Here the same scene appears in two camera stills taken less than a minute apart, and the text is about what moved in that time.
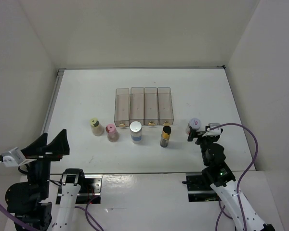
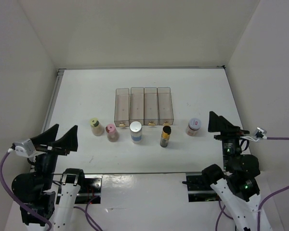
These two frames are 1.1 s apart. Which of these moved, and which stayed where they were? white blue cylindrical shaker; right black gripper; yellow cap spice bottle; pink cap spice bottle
Moved: right black gripper
Stayed: pink cap spice bottle; white blue cylindrical shaker; yellow cap spice bottle
